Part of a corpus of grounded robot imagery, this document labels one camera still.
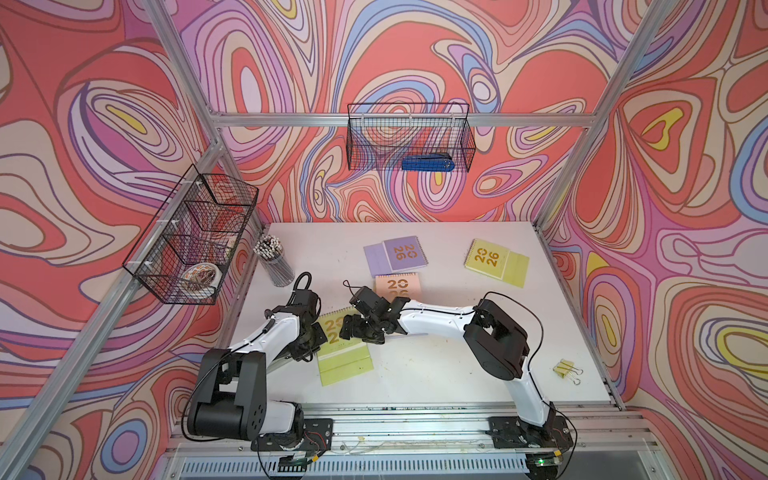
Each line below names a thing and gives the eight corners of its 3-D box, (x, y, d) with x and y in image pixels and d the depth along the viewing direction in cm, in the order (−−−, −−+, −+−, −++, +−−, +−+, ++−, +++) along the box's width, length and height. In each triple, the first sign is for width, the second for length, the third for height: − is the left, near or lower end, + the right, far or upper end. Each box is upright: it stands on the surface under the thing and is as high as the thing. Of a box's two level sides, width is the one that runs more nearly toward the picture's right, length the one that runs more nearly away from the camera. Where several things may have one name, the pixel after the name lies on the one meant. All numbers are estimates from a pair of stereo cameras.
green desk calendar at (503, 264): (461, 266, 110) (463, 262, 108) (471, 241, 118) (472, 238, 116) (523, 287, 104) (526, 284, 102) (529, 260, 112) (531, 256, 110)
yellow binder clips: (552, 372, 85) (558, 368, 82) (555, 358, 88) (561, 353, 85) (574, 384, 83) (581, 379, 80) (577, 369, 86) (583, 364, 83)
